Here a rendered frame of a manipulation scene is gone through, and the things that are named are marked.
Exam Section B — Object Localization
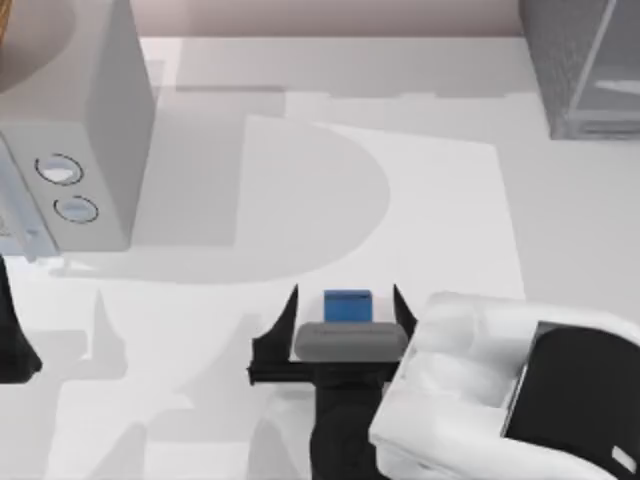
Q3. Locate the pale grey rounded box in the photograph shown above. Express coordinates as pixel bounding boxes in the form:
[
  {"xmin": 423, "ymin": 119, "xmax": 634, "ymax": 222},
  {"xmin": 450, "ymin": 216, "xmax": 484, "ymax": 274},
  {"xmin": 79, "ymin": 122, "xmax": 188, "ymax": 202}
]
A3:
[{"xmin": 292, "ymin": 321, "xmax": 409, "ymax": 362}]

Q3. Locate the blue block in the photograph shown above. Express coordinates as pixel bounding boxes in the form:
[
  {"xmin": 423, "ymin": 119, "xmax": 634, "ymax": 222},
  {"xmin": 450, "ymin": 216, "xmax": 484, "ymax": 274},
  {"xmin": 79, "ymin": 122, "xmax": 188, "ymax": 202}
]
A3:
[{"xmin": 323, "ymin": 289, "xmax": 374, "ymax": 325}]

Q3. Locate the small round microwave knob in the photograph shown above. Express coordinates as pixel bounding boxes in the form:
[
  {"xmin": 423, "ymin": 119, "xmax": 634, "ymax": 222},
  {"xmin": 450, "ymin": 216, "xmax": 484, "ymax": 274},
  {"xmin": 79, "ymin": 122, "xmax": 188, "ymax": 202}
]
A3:
[{"xmin": 52, "ymin": 193, "xmax": 101, "ymax": 225}]

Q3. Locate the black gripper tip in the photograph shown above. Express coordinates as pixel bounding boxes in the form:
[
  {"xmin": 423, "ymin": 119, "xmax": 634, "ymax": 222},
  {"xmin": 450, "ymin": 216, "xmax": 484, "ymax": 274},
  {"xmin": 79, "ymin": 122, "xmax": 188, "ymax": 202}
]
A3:
[{"xmin": 0, "ymin": 253, "xmax": 44, "ymax": 386}]

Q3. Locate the large round microwave knob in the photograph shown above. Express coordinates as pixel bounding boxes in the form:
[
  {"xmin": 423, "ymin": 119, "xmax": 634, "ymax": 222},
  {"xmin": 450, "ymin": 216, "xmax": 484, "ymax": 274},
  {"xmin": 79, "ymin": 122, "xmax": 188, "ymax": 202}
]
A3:
[{"xmin": 34, "ymin": 152, "xmax": 86, "ymax": 188}]

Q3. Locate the grey cabinet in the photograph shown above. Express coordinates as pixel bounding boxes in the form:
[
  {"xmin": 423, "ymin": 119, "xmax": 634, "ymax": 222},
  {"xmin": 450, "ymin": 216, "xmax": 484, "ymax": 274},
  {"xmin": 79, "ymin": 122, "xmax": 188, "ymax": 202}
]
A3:
[{"xmin": 516, "ymin": 0, "xmax": 640, "ymax": 142}]

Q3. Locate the pale glass microwave door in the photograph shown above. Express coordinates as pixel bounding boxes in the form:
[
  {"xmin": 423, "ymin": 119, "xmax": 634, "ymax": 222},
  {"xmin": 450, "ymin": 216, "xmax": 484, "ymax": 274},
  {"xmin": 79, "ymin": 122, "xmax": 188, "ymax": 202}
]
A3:
[{"xmin": 0, "ymin": 133, "xmax": 64, "ymax": 264}]

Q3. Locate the pale microwave oven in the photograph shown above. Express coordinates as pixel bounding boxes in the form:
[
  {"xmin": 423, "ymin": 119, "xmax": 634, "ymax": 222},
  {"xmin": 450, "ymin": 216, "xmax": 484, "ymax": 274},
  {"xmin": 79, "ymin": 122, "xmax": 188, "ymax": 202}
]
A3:
[{"xmin": 0, "ymin": 0, "xmax": 159, "ymax": 264}]

